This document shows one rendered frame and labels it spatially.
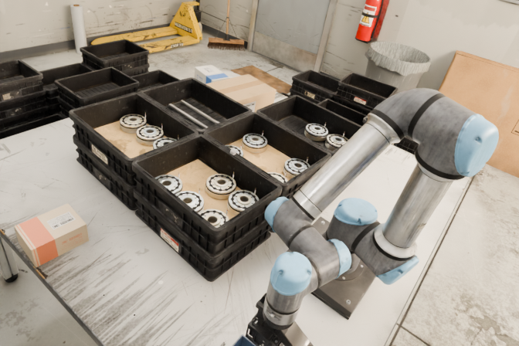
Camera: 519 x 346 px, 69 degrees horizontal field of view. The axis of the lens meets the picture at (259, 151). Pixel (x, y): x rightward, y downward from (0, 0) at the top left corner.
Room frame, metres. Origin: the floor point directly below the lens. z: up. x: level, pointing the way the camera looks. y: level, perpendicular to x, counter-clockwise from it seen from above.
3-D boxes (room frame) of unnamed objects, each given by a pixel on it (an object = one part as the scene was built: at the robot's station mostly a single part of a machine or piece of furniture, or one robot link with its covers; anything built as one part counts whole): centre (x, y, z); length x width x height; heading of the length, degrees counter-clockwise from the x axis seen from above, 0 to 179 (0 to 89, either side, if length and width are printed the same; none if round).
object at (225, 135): (1.18, -0.02, 0.87); 0.40 x 0.30 x 0.11; 54
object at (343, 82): (2.79, -0.74, 0.37); 0.42 x 0.34 x 0.46; 58
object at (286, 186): (1.18, -0.02, 0.92); 0.40 x 0.30 x 0.02; 54
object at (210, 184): (1.00, 0.11, 0.86); 0.10 x 0.10 x 0.01
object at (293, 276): (0.50, -0.11, 1.05); 0.09 x 0.08 x 0.11; 131
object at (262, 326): (0.50, -0.10, 0.89); 0.09 x 0.08 x 0.12; 59
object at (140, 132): (1.23, 0.43, 0.86); 0.10 x 0.10 x 0.01
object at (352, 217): (0.86, -0.32, 0.91); 0.13 x 0.12 x 0.14; 41
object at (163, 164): (0.94, 0.15, 0.87); 0.40 x 0.30 x 0.11; 54
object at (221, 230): (0.94, 0.15, 0.92); 0.40 x 0.30 x 0.02; 54
